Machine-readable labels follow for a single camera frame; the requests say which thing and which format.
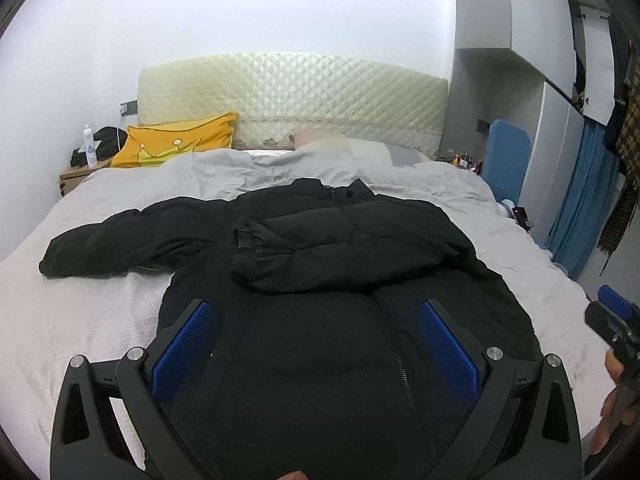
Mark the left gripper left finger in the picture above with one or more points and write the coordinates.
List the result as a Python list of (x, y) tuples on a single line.
[(87, 442)]

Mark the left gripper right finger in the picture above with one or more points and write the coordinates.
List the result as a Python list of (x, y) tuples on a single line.
[(522, 422)]

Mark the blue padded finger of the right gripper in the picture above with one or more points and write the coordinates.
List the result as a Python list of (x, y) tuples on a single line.
[(620, 306)]

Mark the black puffer jacket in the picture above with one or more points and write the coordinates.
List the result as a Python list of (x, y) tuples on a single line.
[(319, 364)]

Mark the black clothing on nightstand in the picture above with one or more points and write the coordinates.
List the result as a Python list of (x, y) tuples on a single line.
[(108, 141)]

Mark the person's right hand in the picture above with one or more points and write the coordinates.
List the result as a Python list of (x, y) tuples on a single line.
[(603, 431)]

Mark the grey duvet bed cover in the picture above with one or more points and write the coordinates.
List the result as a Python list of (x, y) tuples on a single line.
[(46, 321)]

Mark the blue curtain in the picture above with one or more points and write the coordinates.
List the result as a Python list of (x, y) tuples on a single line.
[(587, 200)]

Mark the black device on side table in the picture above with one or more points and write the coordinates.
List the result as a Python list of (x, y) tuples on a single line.
[(521, 217)]

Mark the brown houndstooth hanging coat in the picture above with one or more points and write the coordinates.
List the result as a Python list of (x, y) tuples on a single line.
[(622, 140)]

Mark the blue padded chair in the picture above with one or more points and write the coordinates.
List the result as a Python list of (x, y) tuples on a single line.
[(506, 161)]

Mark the small bottles on shelf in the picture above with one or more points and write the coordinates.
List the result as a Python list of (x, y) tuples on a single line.
[(466, 161)]

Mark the wooden nightstand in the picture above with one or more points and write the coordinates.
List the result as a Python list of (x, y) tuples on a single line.
[(71, 178)]

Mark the grey white wardrobe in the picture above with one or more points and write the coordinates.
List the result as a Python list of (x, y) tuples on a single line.
[(543, 66)]

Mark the white spray bottle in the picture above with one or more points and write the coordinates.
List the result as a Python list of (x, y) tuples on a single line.
[(89, 147)]

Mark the grey patchwork pillow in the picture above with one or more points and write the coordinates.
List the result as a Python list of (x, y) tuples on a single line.
[(375, 151)]

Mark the yellow crown pillow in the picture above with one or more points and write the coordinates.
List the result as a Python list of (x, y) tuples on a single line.
[(150, 146)]

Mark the cream quilted headboard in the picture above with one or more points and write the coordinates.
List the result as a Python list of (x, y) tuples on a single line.
[(277, 94)]

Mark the wall power socket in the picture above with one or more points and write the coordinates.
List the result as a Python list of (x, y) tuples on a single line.
[(129, 108)]

